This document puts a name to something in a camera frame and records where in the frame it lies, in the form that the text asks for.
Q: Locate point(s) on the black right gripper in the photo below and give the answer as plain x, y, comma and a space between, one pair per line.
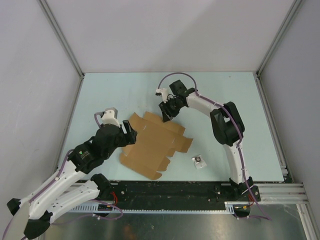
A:
167, 114

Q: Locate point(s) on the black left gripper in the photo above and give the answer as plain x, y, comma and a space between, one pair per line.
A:
129, 137

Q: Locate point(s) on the brown cardboard box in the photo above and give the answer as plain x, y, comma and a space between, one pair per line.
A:
156, 142

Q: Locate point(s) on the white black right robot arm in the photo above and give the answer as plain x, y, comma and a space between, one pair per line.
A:
227, 126

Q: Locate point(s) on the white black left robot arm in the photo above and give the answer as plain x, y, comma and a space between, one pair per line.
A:
34, 214

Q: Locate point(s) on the small clear plastic packet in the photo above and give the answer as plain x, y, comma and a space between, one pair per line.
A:
199, 162

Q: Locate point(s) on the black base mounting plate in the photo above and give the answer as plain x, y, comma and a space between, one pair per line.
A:
127, 190

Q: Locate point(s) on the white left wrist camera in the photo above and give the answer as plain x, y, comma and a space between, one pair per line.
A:
109, 117

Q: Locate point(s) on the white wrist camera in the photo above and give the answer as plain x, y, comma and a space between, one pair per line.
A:
109, 117
164, 93

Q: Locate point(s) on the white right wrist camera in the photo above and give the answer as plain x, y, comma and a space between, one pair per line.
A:
164, 93

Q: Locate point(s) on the grey slotted cable duct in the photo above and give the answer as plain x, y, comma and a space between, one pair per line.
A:
208, 207

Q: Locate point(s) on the aluminium corner post left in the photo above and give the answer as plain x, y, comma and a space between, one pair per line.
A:
48, 13

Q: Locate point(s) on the aluminium corner post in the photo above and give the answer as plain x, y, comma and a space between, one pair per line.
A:
48, 13
280, 34

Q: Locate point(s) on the aluminium rail right side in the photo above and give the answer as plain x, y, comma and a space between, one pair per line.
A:
272, 127

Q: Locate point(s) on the aluminium front rail profile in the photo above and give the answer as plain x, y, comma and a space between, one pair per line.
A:
282, 193

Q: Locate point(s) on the aluminium corner post right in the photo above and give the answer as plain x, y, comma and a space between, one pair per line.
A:
280, 34

